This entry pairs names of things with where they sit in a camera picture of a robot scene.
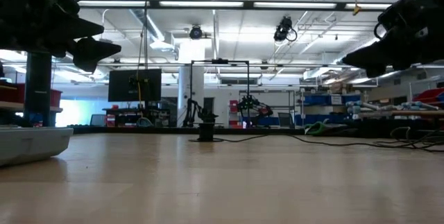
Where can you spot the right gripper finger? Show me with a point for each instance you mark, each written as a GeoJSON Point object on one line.
{"type": "Point", "coordinates": [367, 59]}

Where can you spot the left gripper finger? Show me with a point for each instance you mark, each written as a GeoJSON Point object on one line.
{"type": "Point", "coordinates": [79, 28]}
{"type": "Point", "coordinates": [95, 52]}

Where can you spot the black red robot arm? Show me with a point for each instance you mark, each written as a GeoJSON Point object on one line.
{"type": "Point", "coordinates": [253, 104]}

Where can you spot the small black robot arm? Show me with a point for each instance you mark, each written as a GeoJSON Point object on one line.
{"type": "Point", "coordinates": [190, 113]}

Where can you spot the black monitor screen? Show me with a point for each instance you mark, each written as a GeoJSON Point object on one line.
{"type": "Point", "coordinates": [121, 85]}

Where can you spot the red storage bin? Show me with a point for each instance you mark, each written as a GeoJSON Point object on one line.
{"type": "Point", "coordinates": [56, 98]}
{"type": "Point", "coordinates": [430, 96]}

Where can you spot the blue bin shelving rack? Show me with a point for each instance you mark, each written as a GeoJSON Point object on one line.
{"type": "Point", "coordinates": [326, 100]}

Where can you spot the wooden workbench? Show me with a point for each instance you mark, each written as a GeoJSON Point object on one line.
{"type": "Point", "coordinates": [409, 113]}

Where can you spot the cluttered dark desk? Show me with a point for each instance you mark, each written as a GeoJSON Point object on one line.
{"type": "Point", "coordinates": [125, 117]}

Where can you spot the white building pillar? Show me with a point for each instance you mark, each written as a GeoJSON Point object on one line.
{"type": "Point", "coordinates": [190, 78]}

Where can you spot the grey tool case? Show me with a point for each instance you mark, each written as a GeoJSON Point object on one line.
{"type": "Point", "coordinates": [31, 144]}

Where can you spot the black overhead light bar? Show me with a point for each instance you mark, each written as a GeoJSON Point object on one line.
{"type": "Point", "coordinates": [248, 5]}

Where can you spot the red white parts rack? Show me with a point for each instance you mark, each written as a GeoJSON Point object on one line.
{"type": "Point", "coordinates": [234, 113]}

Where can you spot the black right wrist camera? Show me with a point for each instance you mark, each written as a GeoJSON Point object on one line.
{"type": "Point", "coordinates": [399, 12]}

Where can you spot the black vertical frame post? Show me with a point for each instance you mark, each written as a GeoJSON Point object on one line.
{"type": "Point", "coordinates": [38, 88]}

